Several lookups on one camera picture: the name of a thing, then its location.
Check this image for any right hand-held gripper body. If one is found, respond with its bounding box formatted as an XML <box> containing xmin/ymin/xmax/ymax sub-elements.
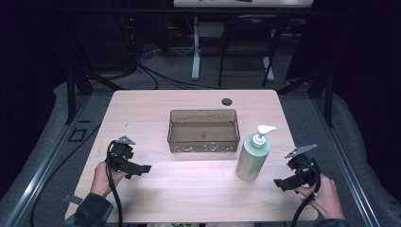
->
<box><xmin>284</xmin><ymin>144</ymin><xmax>322</xmax><ymax>187</ymax></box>

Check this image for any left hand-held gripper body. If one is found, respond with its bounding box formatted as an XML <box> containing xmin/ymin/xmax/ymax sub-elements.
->
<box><xmin>106</xmin><ymin>135</ymin><xmax>137</xmax><ymax>173</ymax></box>

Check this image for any person's left hand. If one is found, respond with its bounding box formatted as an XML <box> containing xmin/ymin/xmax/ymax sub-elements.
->
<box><xmin>90</xmin><ymin>161</ymin><xmax>129</xmax><ymax>199</ymax></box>

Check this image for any person's right hand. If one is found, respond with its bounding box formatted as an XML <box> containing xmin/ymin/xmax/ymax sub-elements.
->
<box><xmin>294</xmin><ymin>173</ymin><xmax>346</xmax><ymax>220</ymax></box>

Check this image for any green pump soap bottle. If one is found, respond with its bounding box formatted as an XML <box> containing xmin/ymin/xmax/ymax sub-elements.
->
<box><xmin>235</xmin><ymin>124</ymin><xmax>278</xmax><ymax>183</ymax></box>

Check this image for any brown transparent plastic bin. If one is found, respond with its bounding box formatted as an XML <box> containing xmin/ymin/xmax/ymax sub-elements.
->
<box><xmin>166</xmin><ymin>108</ymin><xmax>241</xmax><ymax>154</ymax></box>

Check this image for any black metal stand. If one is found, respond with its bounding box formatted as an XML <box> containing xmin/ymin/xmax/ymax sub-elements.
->
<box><xmin>64</xmin><ymin>18</ymin><xmax>127</xmax><ymax>126</ymax></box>
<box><xmin>276</xmin><ymin>60</ymin><xmax>336</xmax><ymax>129</ymax></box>

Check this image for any white desk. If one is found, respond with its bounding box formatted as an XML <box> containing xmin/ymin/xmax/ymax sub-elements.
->
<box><xmin>172</xmin><ymin>0</ymin><xmax>315</xmax><ymax>81</ymax></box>

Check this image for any black metal chair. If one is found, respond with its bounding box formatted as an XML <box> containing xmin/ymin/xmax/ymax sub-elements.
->
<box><xmin>218</xmin><ymin>12</ymin><xmax>290</xmax><ymax>88</ymax></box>

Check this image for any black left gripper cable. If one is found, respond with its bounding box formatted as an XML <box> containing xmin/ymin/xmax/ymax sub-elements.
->
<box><xmin>105</xmin><ymin>140</ymin><xmax>125</xmax><ymax>227</ymax></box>

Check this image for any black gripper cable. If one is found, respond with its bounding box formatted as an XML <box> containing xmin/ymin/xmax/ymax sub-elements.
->
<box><xmin>288</xmin><ymin>161</ymin><xmax>322</xmax><ymax>227</ymax></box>
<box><xmin>105</xmin><ymin>140</ymin><xmax>125</xmax><ymax>227</ymax></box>

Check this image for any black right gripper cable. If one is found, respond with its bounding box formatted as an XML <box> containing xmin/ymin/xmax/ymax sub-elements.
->
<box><xmin>288</xmin><ymin>161</ymin><xmax>322</xmax><ymax>227</ymax></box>

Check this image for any grey metal floor rail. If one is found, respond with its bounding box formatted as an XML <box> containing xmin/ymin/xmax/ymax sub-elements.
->
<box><xmin>310</xmin><ymin>94</ymin><xmax>382</xmax><ymax>227</ymax></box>
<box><xmin>2</xmin><ymin>94</ymin><xmax>93</xmax><ymax>227</ymax></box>

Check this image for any black floor cable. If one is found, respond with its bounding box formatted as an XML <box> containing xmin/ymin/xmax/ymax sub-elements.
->
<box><xmin>135</xmin><ymin>61</ymin><xmax>221</xmax><ymax>91</ymax></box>

